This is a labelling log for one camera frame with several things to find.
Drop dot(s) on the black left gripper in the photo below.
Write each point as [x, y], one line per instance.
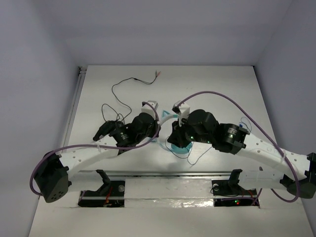
[114, 129]

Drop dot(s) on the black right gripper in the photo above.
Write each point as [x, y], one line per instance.
[176, 135]

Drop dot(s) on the teal cat ear headphones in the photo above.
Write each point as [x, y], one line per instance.
[167, 121]

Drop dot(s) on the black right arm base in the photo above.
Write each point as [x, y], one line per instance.
[228, 192]

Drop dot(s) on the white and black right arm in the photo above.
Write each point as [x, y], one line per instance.
[298, 172]

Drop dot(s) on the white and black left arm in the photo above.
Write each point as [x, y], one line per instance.
[76, 158]

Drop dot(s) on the black headphones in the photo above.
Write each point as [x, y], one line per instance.
[107, 128]

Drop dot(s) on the white front cover board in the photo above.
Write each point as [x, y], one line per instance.
[280, 220]

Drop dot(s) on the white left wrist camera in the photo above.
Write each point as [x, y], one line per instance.
[150, 107]

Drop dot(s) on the aluminium left rail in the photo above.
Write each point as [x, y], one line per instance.
[81, 76]

